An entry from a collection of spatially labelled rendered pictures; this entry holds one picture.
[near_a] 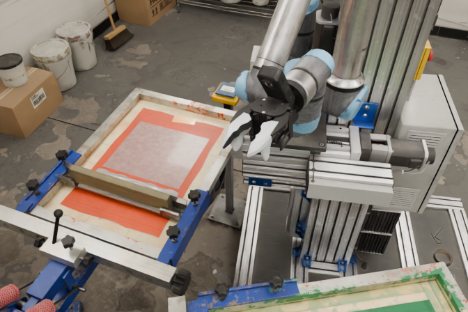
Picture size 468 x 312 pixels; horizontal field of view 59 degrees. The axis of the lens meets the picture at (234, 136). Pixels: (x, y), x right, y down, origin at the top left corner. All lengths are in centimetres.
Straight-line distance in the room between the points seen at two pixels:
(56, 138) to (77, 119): 25
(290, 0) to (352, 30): 18
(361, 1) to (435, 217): 182
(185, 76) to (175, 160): 222
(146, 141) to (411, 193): 111
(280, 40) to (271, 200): 162
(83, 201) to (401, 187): 123
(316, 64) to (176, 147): 98
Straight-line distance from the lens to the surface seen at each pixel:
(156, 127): 188
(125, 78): 396
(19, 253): 285
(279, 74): 75
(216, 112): 188
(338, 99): 122
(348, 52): 115
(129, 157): 176
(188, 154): 173
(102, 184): 158
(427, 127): 158
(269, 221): 243
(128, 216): 157
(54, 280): 139
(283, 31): 103
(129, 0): 475
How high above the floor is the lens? 217
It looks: 43 degrees down
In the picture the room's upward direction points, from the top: straight up
